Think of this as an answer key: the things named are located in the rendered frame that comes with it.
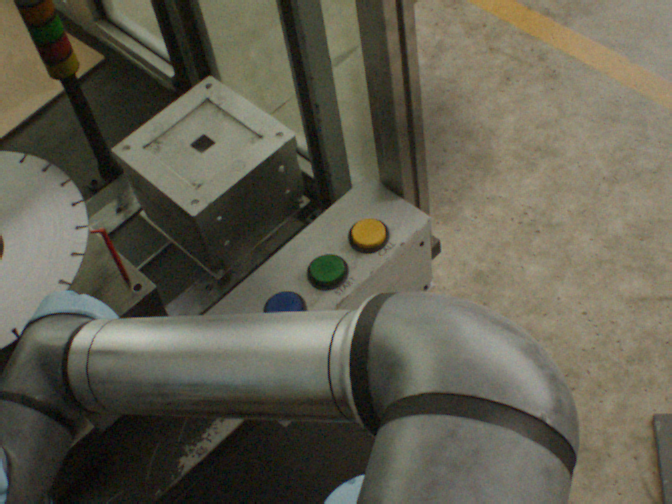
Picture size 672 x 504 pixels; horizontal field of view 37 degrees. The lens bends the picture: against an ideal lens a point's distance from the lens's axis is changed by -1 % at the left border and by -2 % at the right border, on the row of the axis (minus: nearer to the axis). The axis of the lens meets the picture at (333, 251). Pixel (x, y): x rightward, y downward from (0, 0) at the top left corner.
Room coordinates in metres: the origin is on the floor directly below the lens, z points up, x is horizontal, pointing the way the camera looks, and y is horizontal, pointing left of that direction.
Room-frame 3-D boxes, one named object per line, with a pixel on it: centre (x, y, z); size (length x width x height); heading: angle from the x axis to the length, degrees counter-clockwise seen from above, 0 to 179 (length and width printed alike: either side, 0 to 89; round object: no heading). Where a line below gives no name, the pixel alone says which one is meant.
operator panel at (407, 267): (0.71, 0.02, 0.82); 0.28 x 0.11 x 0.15; 125
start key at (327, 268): (0.70, 0.01, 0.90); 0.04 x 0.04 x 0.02
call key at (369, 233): (0.74, -0.05, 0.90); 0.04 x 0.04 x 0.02
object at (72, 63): (1.07, 0.31, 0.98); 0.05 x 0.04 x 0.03; 35
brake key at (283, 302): (0.66, 0.07, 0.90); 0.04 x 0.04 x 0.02
